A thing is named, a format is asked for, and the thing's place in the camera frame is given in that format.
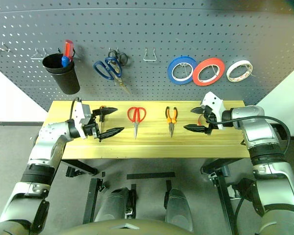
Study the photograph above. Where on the black table leg frame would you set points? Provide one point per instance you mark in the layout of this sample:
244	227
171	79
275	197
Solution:
80	166
223	186

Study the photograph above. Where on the black plastic cup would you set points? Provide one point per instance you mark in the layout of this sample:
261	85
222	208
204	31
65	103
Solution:
66	78

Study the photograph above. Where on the blue tape roll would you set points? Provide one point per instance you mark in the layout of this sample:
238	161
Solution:
171	72

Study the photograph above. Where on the large red tape roll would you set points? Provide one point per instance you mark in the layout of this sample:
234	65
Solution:
198	73

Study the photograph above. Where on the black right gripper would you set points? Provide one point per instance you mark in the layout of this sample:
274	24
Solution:
210	117

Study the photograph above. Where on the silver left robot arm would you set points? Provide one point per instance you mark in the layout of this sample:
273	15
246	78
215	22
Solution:
49	137

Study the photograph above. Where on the small clear red tape roll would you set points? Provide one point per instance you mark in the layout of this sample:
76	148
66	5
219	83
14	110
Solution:
199	120

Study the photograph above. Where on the black upright metal bar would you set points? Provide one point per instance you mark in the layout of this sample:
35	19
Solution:
90	200

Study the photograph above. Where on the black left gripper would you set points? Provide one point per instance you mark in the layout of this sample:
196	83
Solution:
93	127

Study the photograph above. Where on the orange and black screwdriver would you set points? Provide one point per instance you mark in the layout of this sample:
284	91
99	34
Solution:
101	123

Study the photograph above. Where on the grey pegboard tool wall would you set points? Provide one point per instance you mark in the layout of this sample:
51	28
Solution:
147	29

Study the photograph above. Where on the grey rounded leg cover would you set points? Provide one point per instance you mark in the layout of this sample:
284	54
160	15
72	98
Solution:
112	205
178	208

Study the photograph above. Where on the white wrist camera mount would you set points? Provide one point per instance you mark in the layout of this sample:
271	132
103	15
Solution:
214	100
79	115

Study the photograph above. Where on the black floor tape strip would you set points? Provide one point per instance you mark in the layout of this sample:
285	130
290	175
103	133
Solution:
150	175

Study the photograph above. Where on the dark olive rounded body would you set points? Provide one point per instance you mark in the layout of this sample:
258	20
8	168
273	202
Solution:
125	228

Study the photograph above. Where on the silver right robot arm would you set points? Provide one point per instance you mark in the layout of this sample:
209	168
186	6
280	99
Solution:
257	127

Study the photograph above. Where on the orange and black pliers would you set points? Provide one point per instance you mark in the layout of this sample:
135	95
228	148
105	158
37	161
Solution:
171	120

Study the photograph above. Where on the white tape roll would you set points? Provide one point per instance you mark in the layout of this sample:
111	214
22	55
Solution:
247	64

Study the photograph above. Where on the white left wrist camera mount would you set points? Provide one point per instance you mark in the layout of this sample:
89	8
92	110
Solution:
79	115

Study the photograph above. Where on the red and blue screwdriver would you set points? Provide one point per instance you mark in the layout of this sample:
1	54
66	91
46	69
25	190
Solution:
67	50

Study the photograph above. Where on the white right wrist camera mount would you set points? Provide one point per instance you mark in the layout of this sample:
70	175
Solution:
214	100

